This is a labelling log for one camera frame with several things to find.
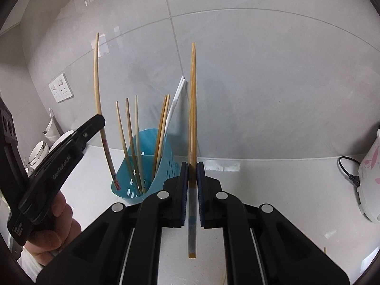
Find stacked small white bowls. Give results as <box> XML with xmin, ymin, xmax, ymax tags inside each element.
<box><xmin>28</xmin><ymin>141</ymin><xmax>50</xmax><ymax>169</ymax></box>

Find white floral rice cooker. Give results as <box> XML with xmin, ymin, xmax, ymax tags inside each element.
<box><xmin>357</xmin><ymin>130</ymin><xmax>380</xmax><ymax>223</ymax></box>

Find white folded paper holder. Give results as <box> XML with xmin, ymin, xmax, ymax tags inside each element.
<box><xmin>43</xmin><ymin>108</ymin><xmax>64</xmax><ymax>143</ymax></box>

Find right white wall socket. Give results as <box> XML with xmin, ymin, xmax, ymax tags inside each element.
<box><xmin>55</xmin><ymin>73</ymin><xmax>73</xmax><ymax>100</ymax></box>

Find large white bowl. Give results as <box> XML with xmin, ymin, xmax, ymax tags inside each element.
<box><xmin>50</xmin><ymin>130</ymin><xmax>74</xmax><ymax>152</ymax></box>

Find white wall socket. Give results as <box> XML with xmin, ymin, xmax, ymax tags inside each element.
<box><xmin>48</xmin><ymin>81</ymin><xmax>63</xmax><ymax>103</ymax></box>
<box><xmin>55</xmin><ymin>73</ymin><xmax>73</xmax><ymax>100</ymax></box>

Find white plastic chopstick pair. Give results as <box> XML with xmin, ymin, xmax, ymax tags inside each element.
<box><xmin>165</xmin><ymin>76</ymin><xmax>185</xmax><ymax>134</ymax></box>

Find black power cable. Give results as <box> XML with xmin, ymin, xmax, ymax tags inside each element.
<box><xmin>337</xmin><ymin>156</ymin><xmax>362</xmax><ymax>187</ymax></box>

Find bamboo chopstick red patterned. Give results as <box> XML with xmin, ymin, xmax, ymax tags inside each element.
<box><xmin>93</xmin><ymin>33</ymin><xmax>120</xmax><ymax>190</ymax></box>

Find bamboo chopstick blue dotted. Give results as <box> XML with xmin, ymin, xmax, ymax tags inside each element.
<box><xmin>188</xmin><ymin>43</ymin><xmax>197</xmax><ymax>259</ymax></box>

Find bamboo chopstick far left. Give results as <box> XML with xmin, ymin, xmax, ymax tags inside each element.
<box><xmin>115</xmin><ymin>100</ymin><xmax>141</xmax><ymax>195</ymax></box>

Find bamboo chopstick pair right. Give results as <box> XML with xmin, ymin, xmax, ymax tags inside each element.
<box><xmin>151</xmin><ymin>95</ymin><xmax>170</xmax><ymax>180</ymax></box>

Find left human hand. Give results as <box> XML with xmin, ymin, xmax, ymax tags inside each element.
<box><xmin>25</xmin><ymin>191</ymin><xmax>82</xmax><ymax>266</ymax></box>

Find left white wall socket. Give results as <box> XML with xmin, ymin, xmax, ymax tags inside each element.
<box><xmin>48</xmin><ymin>81</ymin><xmax>63</xmax><ymax>103</ymax></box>

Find blue plastic utensil holder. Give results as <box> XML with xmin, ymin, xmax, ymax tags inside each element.
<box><xmin>111</xmin><ymin>128</ymin><xmax>180</xmax><ymax>204</ymax></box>

